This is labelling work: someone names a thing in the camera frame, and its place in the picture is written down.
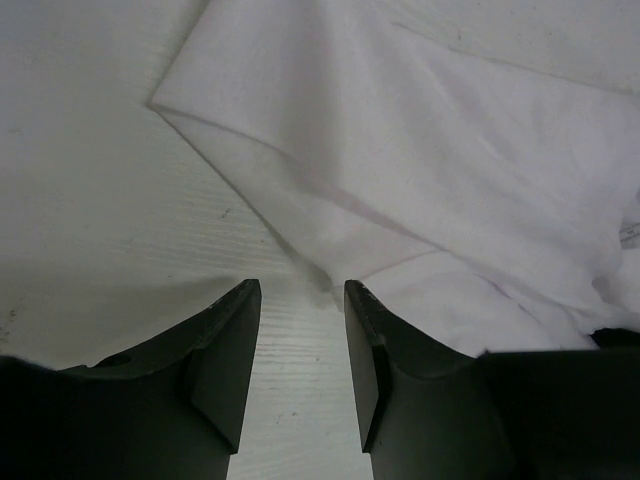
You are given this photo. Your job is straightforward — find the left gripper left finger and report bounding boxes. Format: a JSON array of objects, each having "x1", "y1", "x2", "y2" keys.
[{"x1": 1, "y1": 279, "x2": 261, "y2": 479}]

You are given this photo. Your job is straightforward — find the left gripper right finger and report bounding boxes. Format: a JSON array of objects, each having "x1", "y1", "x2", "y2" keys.
[{"x1": 344, "y1": 280, "x2": 639, "y2": 479}]

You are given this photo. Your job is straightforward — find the white tank top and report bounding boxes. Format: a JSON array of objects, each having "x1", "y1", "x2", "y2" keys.
[{"x1": 152, "y1": 1, "x2": 639, "y2": 356}]

